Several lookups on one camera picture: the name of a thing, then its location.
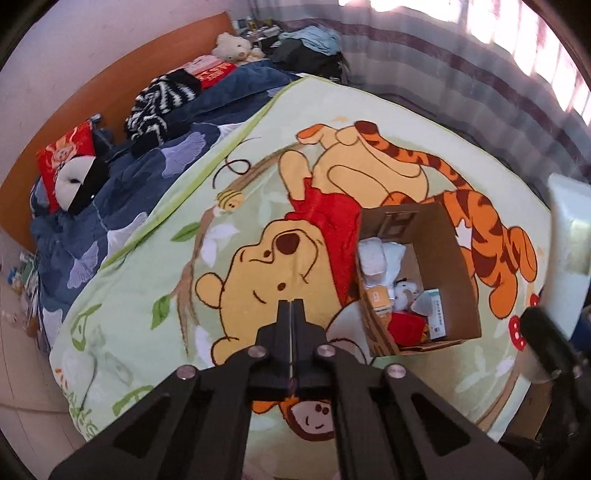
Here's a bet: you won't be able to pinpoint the small yellow box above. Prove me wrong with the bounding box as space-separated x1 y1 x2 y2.
365 285 392 318

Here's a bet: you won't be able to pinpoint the white teal medicine box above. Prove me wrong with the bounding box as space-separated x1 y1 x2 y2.
426 289 447 341

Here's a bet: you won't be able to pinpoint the brown cardboard box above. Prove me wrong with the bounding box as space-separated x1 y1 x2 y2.
358 204 482 356

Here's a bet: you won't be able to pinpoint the red cartoon pillow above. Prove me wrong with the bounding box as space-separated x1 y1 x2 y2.
36 120 95 213

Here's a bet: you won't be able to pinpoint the navy blue leaf quilt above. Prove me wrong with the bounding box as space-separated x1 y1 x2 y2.
30 61 297 353

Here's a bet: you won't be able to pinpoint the striped grey purple curtain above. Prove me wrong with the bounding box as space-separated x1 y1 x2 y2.
250 1 590 198

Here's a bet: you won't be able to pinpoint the red plastic box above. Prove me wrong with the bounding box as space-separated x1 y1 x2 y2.
388 311 428 348

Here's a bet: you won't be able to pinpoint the items on floor left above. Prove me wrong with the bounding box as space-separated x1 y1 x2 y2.
1 251 40 338

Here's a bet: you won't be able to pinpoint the white plush toy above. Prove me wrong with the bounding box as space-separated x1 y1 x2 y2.
391 278 423 312

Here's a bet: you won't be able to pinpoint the black and white plush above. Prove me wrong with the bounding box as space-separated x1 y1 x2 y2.
55 155 109 215

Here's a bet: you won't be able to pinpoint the green cartoon fleece blanket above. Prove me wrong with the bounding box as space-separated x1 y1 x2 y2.
50 77 550 439

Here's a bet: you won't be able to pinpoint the wooden headboard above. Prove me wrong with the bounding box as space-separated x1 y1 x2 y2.
1 12 232 251

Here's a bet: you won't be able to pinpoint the pile of dark clothes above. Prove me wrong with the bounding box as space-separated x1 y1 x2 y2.
270 25 346 83

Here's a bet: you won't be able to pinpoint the white teddy bear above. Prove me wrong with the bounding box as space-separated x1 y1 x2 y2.
211 32 266 66

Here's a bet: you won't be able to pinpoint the black white striped garment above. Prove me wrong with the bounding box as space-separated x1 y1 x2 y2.
124 68 201 158

